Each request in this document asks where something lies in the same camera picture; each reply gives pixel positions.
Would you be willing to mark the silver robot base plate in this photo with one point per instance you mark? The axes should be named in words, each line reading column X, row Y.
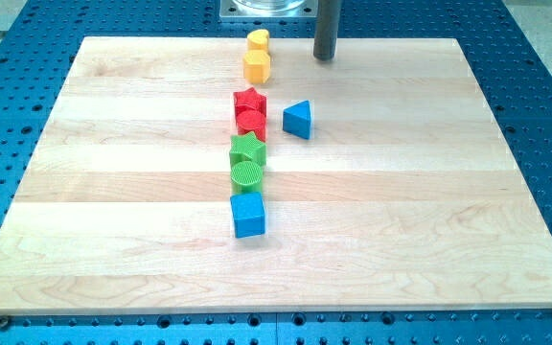
column 266, row 9

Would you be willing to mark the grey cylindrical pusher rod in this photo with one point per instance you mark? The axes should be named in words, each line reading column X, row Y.
column 326, row 29

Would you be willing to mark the left board clamp screw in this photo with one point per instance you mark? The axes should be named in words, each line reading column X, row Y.
column 5, row 322

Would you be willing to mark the light wooden board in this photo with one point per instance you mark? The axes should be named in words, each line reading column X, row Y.
column 405, row 197

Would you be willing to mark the blue triangle block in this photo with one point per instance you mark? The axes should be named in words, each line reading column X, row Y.
column 297, row 120

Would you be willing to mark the yellow hexagon block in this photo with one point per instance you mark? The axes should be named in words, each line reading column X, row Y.
column 256, row 66

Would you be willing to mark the red star block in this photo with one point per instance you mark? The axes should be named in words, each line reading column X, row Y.
column 249, row 99

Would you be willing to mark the blue cube block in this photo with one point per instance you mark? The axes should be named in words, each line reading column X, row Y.
column 248, row 213

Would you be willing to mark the green star block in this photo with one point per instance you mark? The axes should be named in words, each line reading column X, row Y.
column 247, row 147

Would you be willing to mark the yellow heart block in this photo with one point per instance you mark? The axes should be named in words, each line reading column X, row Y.
column 258, row 40

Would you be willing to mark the green cylinder block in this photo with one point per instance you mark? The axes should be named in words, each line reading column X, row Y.
column 246, row 177

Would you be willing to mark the red cylinder block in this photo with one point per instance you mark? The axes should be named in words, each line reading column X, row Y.
column 252, row 121

